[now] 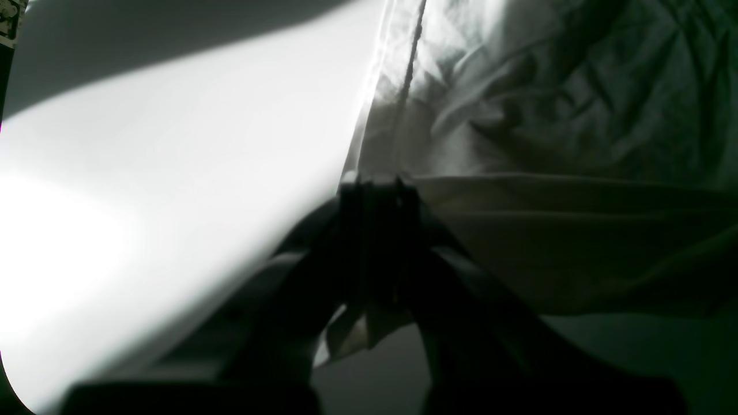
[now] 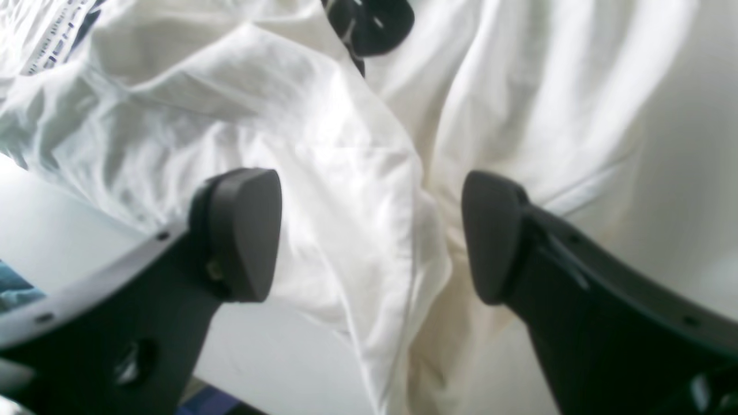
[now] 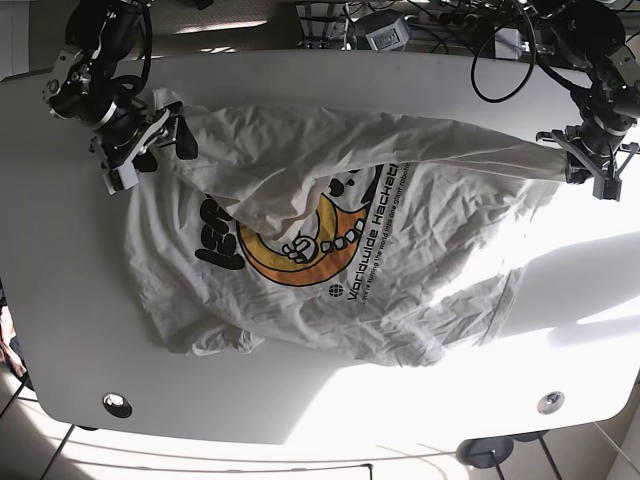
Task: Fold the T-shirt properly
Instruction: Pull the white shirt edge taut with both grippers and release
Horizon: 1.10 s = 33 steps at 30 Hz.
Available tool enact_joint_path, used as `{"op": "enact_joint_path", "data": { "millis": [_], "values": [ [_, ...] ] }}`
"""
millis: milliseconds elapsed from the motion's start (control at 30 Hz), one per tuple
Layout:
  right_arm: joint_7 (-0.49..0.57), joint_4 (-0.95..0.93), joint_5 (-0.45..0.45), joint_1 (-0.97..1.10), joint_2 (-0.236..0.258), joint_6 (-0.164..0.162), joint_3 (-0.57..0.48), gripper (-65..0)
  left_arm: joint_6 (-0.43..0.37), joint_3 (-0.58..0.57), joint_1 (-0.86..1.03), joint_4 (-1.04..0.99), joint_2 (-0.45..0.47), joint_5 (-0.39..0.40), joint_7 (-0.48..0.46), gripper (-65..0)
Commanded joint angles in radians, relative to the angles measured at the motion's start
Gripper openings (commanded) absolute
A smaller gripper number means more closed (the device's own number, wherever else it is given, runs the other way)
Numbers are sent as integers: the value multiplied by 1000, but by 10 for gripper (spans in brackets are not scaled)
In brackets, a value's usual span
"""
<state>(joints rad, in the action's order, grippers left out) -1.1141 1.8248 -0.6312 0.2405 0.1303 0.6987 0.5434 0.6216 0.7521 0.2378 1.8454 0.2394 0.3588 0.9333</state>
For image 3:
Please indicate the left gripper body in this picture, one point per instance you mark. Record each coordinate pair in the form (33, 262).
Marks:
(601, 151)

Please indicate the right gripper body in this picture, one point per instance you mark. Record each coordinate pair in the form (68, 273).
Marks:
(161, 129)

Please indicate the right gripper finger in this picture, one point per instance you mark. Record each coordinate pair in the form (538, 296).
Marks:
(186, 146)

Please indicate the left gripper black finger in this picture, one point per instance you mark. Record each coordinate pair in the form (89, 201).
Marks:
(575, 172)

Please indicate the white T-shirt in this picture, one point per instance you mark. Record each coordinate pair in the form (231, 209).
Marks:
(383, 238)

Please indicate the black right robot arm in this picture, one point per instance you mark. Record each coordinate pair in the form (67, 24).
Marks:
(97, 77)

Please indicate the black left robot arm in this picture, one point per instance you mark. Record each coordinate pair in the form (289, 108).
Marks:
(591, 37)

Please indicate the grey power adapter box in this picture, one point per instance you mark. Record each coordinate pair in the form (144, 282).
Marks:
(508, 44)

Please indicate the grey socket box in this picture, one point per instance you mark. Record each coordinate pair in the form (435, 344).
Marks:
(385, 30)

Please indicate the right table grommet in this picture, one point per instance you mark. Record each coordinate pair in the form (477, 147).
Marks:
(551, 403)

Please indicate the table grommet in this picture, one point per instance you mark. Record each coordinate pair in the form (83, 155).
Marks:
(117, 405)
(551, 403)

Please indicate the left table grommet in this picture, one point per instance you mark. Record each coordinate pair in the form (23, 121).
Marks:
(117, 405)

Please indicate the round black stand base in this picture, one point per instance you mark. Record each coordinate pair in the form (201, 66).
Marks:
(485, 453)

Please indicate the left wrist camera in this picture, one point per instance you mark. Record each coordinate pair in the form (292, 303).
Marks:
(607, 188)

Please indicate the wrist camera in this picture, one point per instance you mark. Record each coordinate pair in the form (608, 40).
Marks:
(122, 179)
(607, 188)

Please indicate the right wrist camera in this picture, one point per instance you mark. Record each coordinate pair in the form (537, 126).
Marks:
(122, 179)

